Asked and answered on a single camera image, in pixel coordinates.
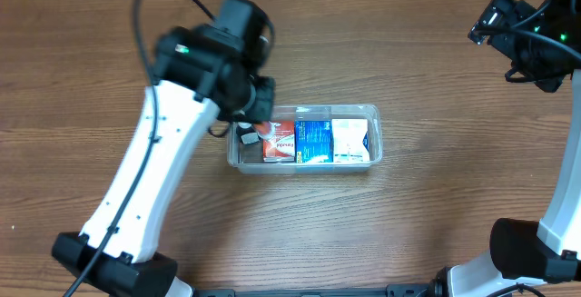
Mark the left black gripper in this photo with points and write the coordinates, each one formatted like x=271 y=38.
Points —
x=261 y=102

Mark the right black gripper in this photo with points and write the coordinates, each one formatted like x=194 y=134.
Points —
x=497 y=26

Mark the dark bottle white cap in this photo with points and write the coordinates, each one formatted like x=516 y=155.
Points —
x=247 y=134

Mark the red medicine box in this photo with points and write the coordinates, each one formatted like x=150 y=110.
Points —
x=280 y=144

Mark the blue medicine box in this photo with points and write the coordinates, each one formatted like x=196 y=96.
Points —
x=313 y=142

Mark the clear plastic container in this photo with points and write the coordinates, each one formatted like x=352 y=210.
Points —
x=248 y=158

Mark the white medicine box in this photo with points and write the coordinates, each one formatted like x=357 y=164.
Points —
x=350 y=141

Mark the orange pill vial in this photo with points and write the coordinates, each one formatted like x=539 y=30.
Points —
x=264 y=130

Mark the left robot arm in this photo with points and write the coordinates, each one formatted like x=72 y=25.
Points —
x=197 y=77

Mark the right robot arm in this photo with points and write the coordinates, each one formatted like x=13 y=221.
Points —
x=512 y=179

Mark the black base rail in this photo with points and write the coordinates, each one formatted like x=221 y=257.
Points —
x=391 y=290

